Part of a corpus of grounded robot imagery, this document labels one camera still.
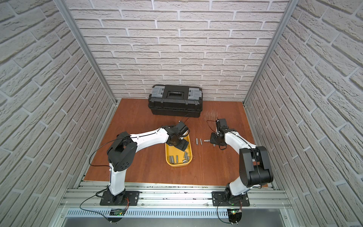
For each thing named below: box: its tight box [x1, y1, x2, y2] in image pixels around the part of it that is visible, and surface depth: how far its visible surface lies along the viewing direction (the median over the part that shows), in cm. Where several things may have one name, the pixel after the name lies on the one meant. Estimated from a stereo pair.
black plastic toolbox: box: [147, 84, 203, 118], surface depth 102 cm
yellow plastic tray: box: [164, 134, 193, 167], surface depth 89 cm
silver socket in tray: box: [169, 155, 175, 164], surface depth 89 cm
